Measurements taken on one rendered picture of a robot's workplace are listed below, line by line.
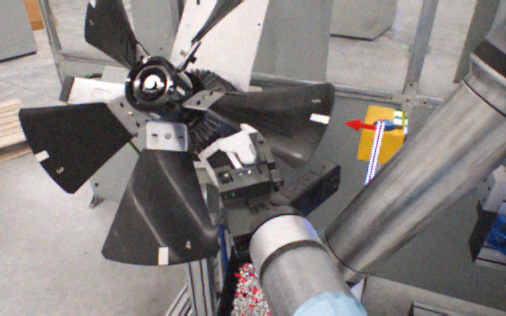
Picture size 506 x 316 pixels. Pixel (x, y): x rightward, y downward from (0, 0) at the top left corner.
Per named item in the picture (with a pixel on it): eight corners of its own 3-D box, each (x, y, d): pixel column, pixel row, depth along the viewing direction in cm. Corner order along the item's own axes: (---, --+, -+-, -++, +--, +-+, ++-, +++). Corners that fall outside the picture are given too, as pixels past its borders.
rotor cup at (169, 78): (145, 128, 82) (109, 112, 70) (161, 70, 84) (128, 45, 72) (199, 138, 78) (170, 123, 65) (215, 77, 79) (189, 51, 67)
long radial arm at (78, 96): (181, 103, 99) (160, 89, 88) (174, 129, 98) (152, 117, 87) (101, 90, 108) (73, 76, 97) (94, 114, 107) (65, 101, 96)
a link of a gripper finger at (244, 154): (210, 117, 51) (225, 163, 45) (249, 109, 52) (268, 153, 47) (212, 132, 54) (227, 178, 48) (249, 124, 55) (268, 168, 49)
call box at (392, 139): (362, 137, 103) (368, 103, 98) (398, 143, 100) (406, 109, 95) (355, 164, 91) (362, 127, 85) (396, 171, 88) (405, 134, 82)
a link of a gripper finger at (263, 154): (247, 126, 48) (267, 174, 42) (258, 123, 48) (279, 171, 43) (248, 149, 52) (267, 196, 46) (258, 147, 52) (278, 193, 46)
